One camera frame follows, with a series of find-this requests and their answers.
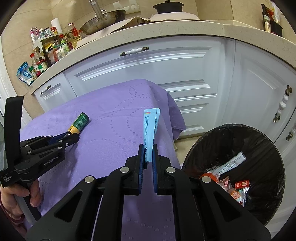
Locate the green small bottle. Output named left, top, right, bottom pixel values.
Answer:
left=67, top=113, right=89, bottom=135

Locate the light blue tube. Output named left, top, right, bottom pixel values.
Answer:
left=144, top=108, right=161, bottom=163

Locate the white printed packet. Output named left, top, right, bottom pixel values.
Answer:
left=209, top=152, right=246, bottom=177

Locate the black trash bin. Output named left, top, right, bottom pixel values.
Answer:
left=182, top=123, right=285, bottom=225

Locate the person's hand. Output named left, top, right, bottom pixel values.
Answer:
left=0, top=179, right=43, bottom=220

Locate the purple tablecloth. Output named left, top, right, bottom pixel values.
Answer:
left=20, top=79, right=185, bottom=240

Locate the blue snack bag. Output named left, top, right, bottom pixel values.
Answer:
left=16, top=61, right=34, bottom=86

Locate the red-lid seasoning jar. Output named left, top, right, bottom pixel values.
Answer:
left=37, top=59, right=48, bottom=73

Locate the white spice rack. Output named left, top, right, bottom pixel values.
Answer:
left=32, top=34, right=67, bottom=67

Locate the yellow cooking oil bottle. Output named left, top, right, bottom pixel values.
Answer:
left=67, top=23, right=82, bottom=49

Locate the white paper towel roll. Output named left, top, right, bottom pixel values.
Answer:
left=51, top=18, right=63, bottom=34

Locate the beige stove cover cloth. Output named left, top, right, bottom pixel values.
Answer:
left=77, top=12, right=199, bottom=48

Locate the black clay pot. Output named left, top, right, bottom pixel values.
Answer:
left=152, top=0, right=184, bottom=14

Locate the black condiment holder box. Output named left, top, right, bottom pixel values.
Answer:
left=270, top=21, right=282, bottom=37

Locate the dark oil bottle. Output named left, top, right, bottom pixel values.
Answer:
left=261, top=4, right=271, bottom=33

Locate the small left drawer handle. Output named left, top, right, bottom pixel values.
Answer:
left=40, top=85, right=51, bottom=94

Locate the white drawer handle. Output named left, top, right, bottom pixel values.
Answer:
left=119, top=46, right=149, bottom=57

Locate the cabinet door handle right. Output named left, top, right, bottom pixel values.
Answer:
left=286, top=121, right=296, bottom=142

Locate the cabinet door handle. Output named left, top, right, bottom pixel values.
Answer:
left=273, top=85, right=292, bottom=123
left=286, top=121, right=296, bottom=142

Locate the steel wok with handle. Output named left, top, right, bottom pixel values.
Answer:
left=81, top=0, right=126, bottom=35

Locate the cabinet door handle left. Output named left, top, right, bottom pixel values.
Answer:
left=273, top=85, right=292, bottom=123

